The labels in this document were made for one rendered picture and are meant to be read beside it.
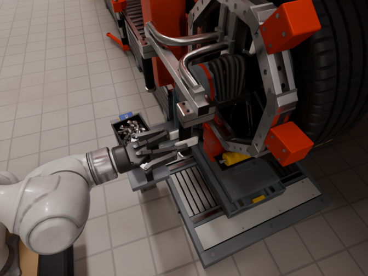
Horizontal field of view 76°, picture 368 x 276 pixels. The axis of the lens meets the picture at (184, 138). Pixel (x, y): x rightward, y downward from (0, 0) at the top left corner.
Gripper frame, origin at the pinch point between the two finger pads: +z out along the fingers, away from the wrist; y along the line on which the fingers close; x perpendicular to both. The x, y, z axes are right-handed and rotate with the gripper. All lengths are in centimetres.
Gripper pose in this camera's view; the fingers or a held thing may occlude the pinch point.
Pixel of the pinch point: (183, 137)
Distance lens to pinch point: 67.9
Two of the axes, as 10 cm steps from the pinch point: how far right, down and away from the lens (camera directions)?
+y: 4.0, 7.2, -5.7
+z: 9.2, -3.1, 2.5
